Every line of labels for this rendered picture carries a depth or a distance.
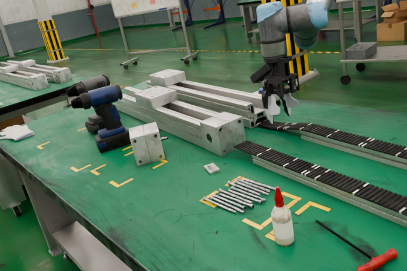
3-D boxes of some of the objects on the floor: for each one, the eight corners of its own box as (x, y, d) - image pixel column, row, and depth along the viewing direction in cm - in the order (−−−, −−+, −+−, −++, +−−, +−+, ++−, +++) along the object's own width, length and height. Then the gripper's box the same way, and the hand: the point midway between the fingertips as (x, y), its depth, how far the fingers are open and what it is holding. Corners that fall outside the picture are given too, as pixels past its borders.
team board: (120, 70, 742) (92, -38, 679) (137, 63, 781) (111, -40, 718) (186, 65, 663) (160, -57, 600) (200, 58, 702) (178, -58, 639)
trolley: (453, 69, 388) (456, -38, 355) (444, 86, 349) (446, -32, 316) (349, 70, 453) (343, -20, 420) (331, 84, 414) (323, -14, 381)
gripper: (270, 62, 110) (280, 130, 117) (303, 51, 116) (309, 116, 123) (251, 60, 117) (260, 125, 124) (282, 49, 123) (290, 112, 130)
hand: (278, 115), depth 125 cm, fingers open, 6 cm apart
